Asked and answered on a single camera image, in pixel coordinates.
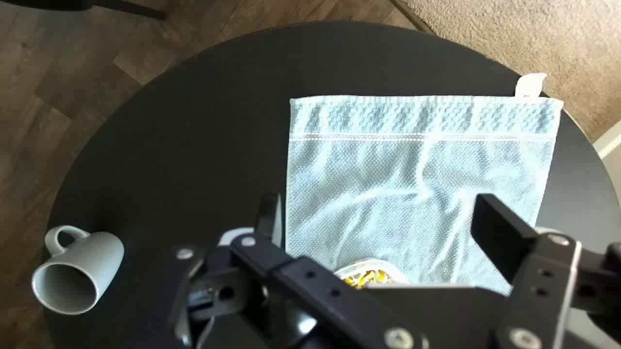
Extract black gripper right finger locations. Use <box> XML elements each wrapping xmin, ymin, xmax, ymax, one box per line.
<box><xmin>469</xmin><ymin>192</ymin><xmax>621</xmax><ymax>349</ymax></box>

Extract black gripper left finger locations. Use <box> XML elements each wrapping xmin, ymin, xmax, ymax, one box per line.
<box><xmin>169</xmin><ymin>192</ymin><xmax>431</xmax><ymax>349</ymax></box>

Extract light blue towel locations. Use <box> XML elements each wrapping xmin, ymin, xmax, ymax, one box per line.
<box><xmin>283</xmin><ymin>72</ymin><xmax>566</xmax><ymax>299</ymax></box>

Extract grey ceramic mug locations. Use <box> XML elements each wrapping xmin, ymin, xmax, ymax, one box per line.
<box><xmin>29</xmin><ymin>224</ymin><xmax>126</xmax><ymax>319</ymax></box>

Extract yellow candies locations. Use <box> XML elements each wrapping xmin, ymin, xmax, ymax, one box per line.
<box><xmin>341</xmin><ymin>270</ymin><xmax>394</xmax><ymax>291</ymax></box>

